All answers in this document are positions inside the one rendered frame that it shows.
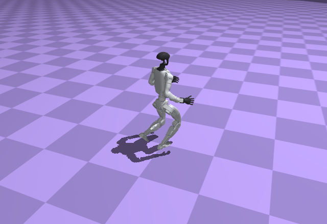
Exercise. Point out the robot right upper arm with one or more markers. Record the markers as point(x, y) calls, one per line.
point(168, 79)

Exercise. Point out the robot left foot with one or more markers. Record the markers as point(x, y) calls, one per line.
point(142, 135)

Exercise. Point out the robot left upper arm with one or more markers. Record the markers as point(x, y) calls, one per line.
point(151, 79)

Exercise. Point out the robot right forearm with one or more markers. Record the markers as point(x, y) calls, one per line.
point(174, 98)

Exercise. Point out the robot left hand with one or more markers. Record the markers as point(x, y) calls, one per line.
point(175, 79)

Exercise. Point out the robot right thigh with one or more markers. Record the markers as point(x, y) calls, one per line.
point(174, 112)

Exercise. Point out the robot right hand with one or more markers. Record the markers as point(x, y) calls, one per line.
point(188, 100)

